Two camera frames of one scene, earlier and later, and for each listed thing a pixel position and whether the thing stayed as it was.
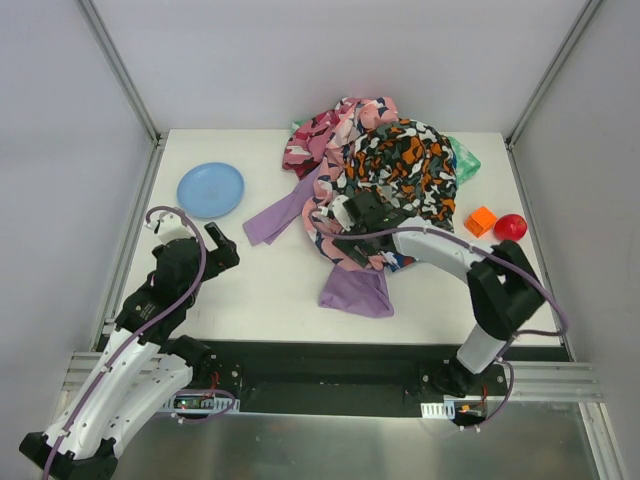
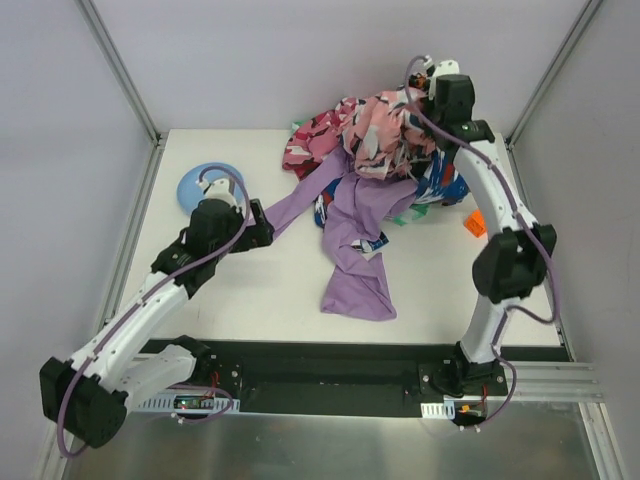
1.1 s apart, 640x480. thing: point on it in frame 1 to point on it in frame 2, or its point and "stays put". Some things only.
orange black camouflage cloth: x=408 y=160 to x=419 y=80
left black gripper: x=212 y=256 to x=255 y=230
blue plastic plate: x=210 y=190 stays put
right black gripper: x=357 y=248 to x=422 y=83
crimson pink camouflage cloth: x=307 y=144 stays put
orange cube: x=479 y=221 stays put
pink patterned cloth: x=350 y=119 to x=383 y=133
